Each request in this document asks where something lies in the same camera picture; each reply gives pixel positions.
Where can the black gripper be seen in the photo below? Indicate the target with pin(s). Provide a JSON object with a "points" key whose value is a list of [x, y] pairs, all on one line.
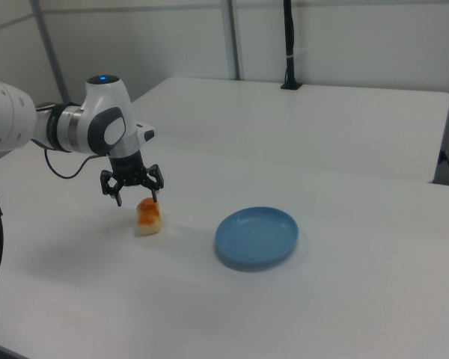
{"points": [[127, 168]]}

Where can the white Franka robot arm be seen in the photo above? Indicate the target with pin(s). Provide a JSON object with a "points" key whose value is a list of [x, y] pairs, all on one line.
{"points": [[7, 112]]}

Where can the black camera stand pole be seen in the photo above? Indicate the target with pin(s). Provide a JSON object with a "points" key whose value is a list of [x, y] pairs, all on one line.
{"points": [[291, 37]]}

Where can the toasted bread loaf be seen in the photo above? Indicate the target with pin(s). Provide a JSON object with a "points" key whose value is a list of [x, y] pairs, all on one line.
{"points": [[149, 220]]}

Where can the blue round plate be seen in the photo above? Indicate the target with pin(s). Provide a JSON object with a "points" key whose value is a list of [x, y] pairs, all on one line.
{"points": [[256, 239]]}

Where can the grey metal partition post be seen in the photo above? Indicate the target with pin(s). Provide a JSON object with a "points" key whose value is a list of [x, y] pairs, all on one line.
{"points": [[236, 37], [50, 48]]}

